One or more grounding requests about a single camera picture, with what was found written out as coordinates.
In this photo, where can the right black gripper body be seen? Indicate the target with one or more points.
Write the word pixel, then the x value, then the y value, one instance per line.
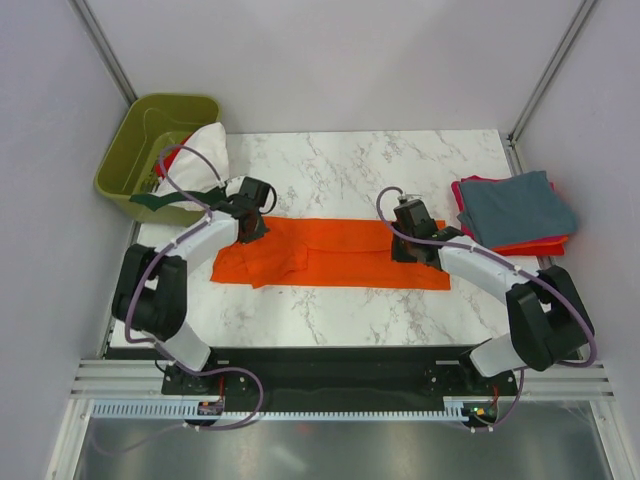
pixel 402 237

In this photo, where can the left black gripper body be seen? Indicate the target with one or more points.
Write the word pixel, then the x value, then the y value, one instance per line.
pixel 260 230

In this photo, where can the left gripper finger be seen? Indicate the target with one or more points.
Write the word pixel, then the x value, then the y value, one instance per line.
pixel 256 227
pixel 246 232

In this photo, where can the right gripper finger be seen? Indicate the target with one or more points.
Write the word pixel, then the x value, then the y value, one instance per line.
pixel 401 251
pixel 429 256

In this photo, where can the orange t shirt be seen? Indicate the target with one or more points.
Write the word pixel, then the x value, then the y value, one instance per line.
pixel 315 252

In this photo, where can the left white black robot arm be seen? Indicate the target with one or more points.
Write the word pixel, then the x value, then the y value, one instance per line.
pixel 151 294

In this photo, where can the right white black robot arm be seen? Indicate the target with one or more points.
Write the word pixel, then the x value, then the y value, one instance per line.
pixel 548 323

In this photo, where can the white red green t shirt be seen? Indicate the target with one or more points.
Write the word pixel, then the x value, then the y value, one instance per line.
pixel 198 169

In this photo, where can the folded grey-blue t shirt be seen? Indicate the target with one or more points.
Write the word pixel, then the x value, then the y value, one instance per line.
pixel 515 207

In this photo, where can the olive green plastic bin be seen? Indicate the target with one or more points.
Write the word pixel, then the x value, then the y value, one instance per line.
pixel 128 168

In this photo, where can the folded red-orange t shirt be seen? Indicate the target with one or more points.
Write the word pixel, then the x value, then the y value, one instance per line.
pixel 552 246

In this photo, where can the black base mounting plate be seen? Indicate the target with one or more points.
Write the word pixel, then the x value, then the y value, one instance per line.
pixel 339 379

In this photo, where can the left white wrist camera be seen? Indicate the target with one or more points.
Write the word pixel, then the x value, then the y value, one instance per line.
pixel 233 186

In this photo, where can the right aluminium frame post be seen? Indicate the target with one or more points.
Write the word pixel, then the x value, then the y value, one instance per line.
pixel 577 24

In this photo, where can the aluminium frame post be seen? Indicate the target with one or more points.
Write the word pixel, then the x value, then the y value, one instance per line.
pixel 96 34
pixel 577 24

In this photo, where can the aluminium extrusion rail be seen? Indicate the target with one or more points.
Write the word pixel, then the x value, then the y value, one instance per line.
pixel 117 379

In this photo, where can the white slotted cable duct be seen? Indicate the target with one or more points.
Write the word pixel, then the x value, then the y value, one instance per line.
pixel 193 410

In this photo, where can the left aluminium frame post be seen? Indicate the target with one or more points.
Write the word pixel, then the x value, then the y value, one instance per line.
pixel 96 34

